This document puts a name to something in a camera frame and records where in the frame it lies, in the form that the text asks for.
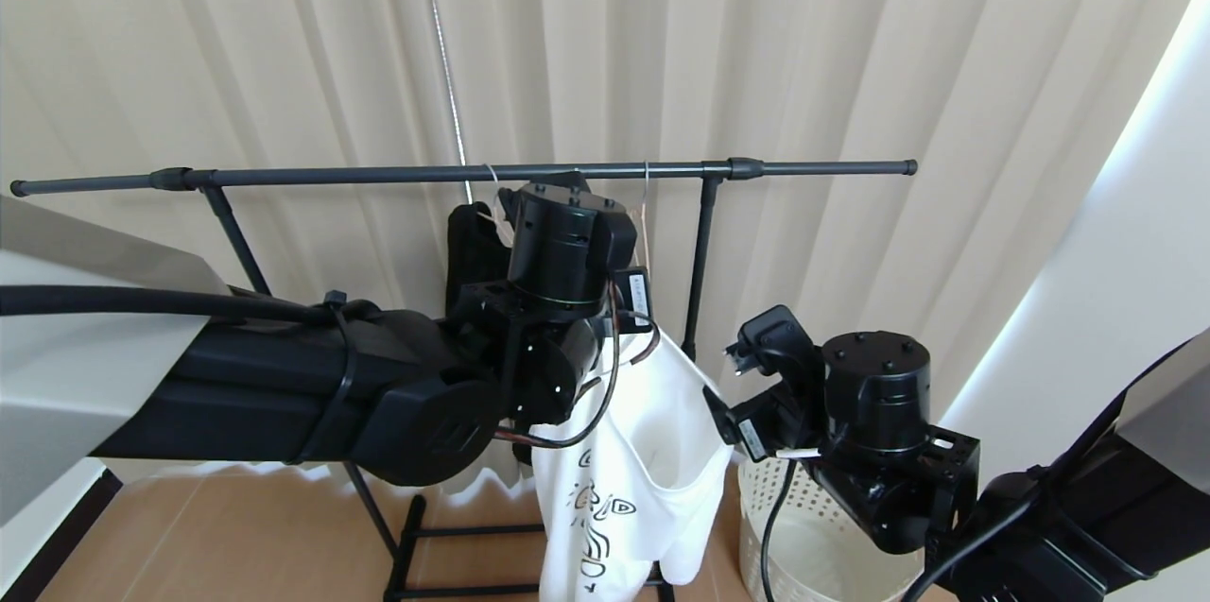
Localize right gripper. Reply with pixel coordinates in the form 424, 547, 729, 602
701, 385, 825, 463

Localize white garment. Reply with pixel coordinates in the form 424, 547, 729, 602
528, 327, 737, 602

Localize pink clothes hanger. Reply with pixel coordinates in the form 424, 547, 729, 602
639, 162, 654, 278
475, 163, 517, 249

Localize black shorts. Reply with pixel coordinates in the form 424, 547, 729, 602
443, 199, 517, 320

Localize white laundry basket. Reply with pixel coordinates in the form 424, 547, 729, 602
736, 455, 933, 602

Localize black clothes rack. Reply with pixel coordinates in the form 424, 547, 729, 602
9, 157, 919, 602

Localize beige curtain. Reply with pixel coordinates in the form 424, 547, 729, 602
0, 0, 1210, 491

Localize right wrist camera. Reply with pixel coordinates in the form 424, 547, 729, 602
722, 303, 822, 387

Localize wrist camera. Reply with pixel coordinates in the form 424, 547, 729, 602
612, 266, 656, 336
722, 303, 822, 387

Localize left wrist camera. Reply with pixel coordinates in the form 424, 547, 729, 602
612, 266, 656, 336

